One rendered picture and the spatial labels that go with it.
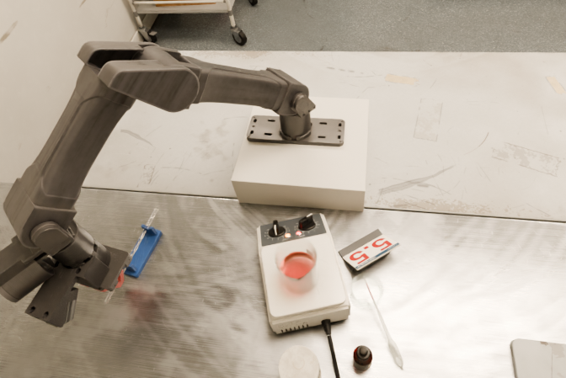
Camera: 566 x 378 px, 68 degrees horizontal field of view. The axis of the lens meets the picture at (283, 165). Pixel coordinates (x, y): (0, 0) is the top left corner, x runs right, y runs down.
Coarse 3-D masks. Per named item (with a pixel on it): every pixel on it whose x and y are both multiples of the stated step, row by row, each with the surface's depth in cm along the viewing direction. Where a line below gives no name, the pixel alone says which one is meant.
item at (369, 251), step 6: (378, 240) 77; (384, 240) 76; (390, 240) 75; (366, 246) 76; (372, 246) 76; (378, 246) 75; (384, 246) 74; (390, 246) 73; (360, 252) 75; (366, 252) 75; (372, 252) 74; (378, 252) 73; (348, 258) 75; (354, 258) 74; (360, 258) 73; (366, 258) 72; (354, 264) 72
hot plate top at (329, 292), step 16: (320, 240) 70; (272, 256) 69; (320, 256) 68; (272, 272) 67; (320, 272) 66; (336, 272) 66; (272, 288) 66; (320, 288) 65; (336, 288) 64; (272, 304) 64; (288, 304) 64; (304, 304) 64; (320, 304) 63; (336, 304) 63
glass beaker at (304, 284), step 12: (288, 240) 62; (300, 240) 62; (276, 252) 61; (288, 252) 64; (312, 252) 62; (276, 264) 60; (288, 276) 59; (312, 276) 61; (288, 288) 63; (300, 288) 62; (312, 288) 64
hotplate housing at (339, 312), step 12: (264, 288) 68; (348, 300) 65; (312, 312) 65; (324, 312) 65; (336, 312) 65; (348, 312) 66; (276, 324) 65; (288, 324) 65; (300, 324) 67; (312, 324) 68; (324, 324) 66
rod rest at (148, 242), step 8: (152, 232) 82; (160, 232) 83; (144, 240) 83; (152, 240) 82; (144, 248) 81; (152, 248) 82; (136, 256) 81; (144, 256) 80; (136, 264) 80; (144, 264) 80; (128, 272) 79; (136, 272) 79
